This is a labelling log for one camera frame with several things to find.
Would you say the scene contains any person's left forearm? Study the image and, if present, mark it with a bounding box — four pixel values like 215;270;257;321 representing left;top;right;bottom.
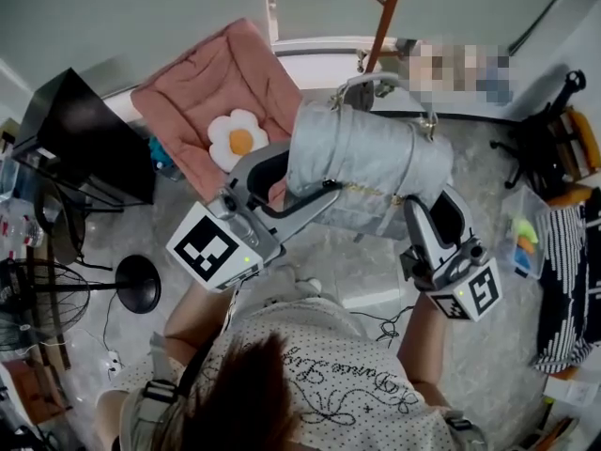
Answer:
162;277;236;350

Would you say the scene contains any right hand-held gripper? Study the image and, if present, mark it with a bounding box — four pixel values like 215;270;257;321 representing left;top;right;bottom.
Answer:
398;184;504;323

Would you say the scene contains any clear plastic water bottle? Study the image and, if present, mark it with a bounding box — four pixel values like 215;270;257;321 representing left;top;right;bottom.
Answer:
0;213;44;254

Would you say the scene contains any white flower pillow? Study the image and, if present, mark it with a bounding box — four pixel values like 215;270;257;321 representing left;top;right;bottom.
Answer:
207;108;271;175

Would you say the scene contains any silver grey backpack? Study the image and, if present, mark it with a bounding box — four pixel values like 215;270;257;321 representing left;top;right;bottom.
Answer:
285;70;455;242

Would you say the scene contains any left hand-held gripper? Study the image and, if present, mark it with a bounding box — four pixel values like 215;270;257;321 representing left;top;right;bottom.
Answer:
164;141;342;293

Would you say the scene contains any brown cardboard box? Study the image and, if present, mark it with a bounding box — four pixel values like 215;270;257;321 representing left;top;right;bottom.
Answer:
8;358;72;425

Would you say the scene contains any orange yellow cushion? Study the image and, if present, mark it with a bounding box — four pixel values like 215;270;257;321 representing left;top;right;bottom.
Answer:
565;106;601;171

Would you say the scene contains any black office chair base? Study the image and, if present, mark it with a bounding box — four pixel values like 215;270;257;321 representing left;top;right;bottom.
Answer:
489;69;588;192

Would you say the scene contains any grey shoulder strap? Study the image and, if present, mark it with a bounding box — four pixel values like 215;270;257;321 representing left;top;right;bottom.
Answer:
139;331;182;445

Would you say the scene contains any brown wooden coat rack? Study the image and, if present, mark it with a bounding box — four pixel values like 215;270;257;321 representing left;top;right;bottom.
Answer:
361;0;409;75

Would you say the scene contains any black side table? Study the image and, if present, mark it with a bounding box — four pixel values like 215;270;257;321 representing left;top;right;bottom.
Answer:
11;67;157;207

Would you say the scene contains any black white patterned cushion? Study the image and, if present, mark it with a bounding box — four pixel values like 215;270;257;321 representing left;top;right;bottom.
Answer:
532;203;601;375

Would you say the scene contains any person's right forearm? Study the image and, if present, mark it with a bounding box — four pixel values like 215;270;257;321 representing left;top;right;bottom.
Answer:
396;292;453;406

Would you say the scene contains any pink padded chair cushion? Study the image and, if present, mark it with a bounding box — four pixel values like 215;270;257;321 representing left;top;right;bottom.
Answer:
130;16;304;205

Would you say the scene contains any black floor cable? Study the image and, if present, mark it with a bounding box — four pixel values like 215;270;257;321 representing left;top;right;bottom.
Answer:
349;303;415;343

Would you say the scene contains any grey slipper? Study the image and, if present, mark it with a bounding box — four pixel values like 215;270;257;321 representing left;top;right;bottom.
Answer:
270;264;325;303

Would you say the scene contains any black floor fan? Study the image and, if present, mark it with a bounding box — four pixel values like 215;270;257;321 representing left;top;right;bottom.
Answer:
0;254;163;350

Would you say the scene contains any white dotted shirt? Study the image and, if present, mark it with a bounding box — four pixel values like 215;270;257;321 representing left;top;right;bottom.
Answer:
96;293;489;451

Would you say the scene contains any clear plastic storage box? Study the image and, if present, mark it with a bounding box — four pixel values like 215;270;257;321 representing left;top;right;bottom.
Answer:
497;185;551;280

